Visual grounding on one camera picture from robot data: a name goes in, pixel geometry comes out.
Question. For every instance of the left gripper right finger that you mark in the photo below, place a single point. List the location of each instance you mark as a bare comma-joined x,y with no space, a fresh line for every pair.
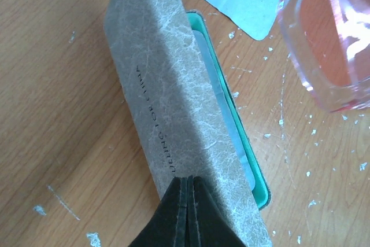
205,224

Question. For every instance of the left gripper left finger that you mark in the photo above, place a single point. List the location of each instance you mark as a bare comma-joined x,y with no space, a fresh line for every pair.
168,225

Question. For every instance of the orange lens clear sunglasses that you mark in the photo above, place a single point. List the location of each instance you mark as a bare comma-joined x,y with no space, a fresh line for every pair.
329,44

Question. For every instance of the grey glasses case teal lining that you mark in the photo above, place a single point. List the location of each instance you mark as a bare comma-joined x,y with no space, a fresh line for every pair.
175,111

